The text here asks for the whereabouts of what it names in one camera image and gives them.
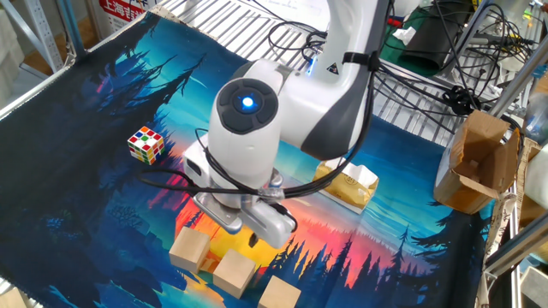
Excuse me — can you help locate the white perforated rack post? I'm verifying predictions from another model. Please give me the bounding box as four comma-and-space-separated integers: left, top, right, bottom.
0, 0, 65, 74

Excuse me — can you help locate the crumpled white tissue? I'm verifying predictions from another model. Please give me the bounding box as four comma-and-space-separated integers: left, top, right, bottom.
392, 26, 417, 46

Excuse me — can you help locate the open cardboard box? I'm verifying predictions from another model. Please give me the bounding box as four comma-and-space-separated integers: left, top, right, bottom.
432, 110, 522, 216

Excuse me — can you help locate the red sign with white characters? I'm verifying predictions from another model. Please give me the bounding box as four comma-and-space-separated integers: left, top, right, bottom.
98, 0, 146, 33

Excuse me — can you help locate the aluminium frame post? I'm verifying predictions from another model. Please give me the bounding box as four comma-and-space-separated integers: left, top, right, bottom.
451, 0, 493, 65
487, 40, 548, 120

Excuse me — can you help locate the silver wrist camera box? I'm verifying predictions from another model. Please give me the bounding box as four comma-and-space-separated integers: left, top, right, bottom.
192, 191, 244, 235

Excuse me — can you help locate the white plastic container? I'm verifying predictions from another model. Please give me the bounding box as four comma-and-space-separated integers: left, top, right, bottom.
526, 145, 548, 210

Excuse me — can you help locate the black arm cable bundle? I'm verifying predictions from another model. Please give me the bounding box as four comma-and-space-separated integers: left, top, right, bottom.
136, 50, 380, 234

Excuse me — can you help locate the aluminium frame bar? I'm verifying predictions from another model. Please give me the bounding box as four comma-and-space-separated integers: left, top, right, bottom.
483, 216, 548, 279

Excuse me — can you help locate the colourful Rubik's cube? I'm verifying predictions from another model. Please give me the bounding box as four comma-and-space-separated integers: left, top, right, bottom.
127, 125, 166, 166

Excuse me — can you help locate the black coiled cable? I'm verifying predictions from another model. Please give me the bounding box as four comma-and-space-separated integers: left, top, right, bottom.
442, 84, 480, 116

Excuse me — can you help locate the blue metal post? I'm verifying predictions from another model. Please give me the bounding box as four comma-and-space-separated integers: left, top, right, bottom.
57, 0, 86, 52

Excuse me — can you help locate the gold tissue pack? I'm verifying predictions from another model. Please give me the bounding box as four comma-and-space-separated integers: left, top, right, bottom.
312, 157, 380, 215

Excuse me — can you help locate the black fabric bag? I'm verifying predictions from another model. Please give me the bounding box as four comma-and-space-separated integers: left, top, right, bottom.
400, 0, 474, 78

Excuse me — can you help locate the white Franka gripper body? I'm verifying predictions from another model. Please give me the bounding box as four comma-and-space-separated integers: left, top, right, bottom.
182, 135, 297, 250

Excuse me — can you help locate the sunset forest printed cloth mat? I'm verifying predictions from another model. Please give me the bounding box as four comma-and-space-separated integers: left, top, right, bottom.
0, 10, 493, 308

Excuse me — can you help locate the green mat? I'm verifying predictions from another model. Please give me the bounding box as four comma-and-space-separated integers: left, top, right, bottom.
378, 8, 433, 79

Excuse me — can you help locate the light wooden cube block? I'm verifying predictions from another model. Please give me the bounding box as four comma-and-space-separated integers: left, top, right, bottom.
257, 275, 302, 308
168, 226, 211, 275
212, 248, 257, 299

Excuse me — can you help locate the clear plastic bottle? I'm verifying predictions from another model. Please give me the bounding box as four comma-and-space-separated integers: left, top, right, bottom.
524, 92, 548, 145

